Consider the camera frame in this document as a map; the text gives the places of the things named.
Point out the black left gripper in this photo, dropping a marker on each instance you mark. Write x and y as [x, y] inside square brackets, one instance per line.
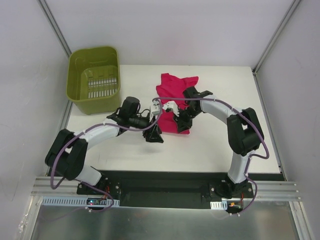
[151, 132]

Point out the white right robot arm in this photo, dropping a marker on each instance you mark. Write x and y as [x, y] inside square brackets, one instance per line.
[244, 134]

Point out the frame post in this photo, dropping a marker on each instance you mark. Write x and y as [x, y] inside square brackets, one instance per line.
[280, 28]
[54, 26]

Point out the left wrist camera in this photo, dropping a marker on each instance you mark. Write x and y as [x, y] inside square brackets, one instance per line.
[154, 108]

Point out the olive green plastic basket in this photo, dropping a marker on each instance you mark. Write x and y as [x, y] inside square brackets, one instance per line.
[93, 80]

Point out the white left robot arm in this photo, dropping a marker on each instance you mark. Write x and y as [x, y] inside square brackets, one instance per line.
[67, 154]

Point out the white cable duct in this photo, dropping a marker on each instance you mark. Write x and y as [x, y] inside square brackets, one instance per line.
[65, 201]
[219, 205]

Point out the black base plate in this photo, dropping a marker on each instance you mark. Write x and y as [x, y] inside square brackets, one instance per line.
[179, 190]

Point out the right white cable duct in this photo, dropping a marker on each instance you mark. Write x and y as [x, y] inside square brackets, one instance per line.
[219, 205]

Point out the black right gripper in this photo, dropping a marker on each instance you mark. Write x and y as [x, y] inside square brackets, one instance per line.
[181, 120]

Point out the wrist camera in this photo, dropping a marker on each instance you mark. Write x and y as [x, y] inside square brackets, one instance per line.
[171, 106]
[154, 108]

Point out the right back frame post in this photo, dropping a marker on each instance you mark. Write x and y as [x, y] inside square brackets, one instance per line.
[280, 28]

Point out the front aluminium rail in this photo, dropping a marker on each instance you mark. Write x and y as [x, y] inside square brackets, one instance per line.
[265, 190]

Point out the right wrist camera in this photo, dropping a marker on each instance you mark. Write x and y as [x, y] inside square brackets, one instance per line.
[171, 106]

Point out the left back frame post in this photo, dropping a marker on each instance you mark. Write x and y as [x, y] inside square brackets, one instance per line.
[54, 26]

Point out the left white cable duct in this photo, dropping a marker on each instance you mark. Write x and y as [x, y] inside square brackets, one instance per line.
[65, 201]

